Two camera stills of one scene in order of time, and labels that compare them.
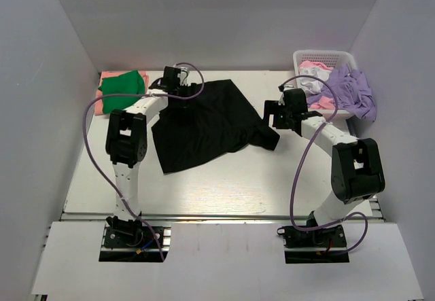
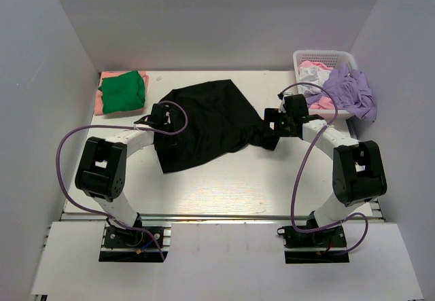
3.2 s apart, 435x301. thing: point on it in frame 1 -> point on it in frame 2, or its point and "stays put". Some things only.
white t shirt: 312,84 stays put
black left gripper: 178,85 -> 168,126
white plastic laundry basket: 332,59 stays put
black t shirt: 218,121 stays put
